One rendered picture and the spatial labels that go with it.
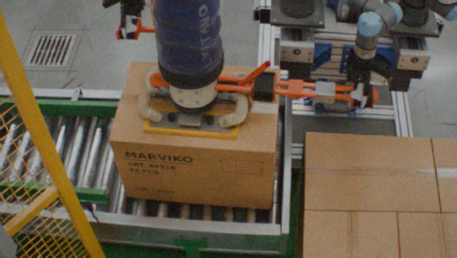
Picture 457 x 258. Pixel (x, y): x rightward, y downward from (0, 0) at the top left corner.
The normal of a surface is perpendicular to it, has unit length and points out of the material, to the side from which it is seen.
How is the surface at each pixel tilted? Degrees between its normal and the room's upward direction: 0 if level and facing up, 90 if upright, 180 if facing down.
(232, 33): 0
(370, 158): 0
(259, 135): 0
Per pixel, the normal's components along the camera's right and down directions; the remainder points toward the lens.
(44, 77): -0.02, -0.61
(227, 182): -0.10, 0.79
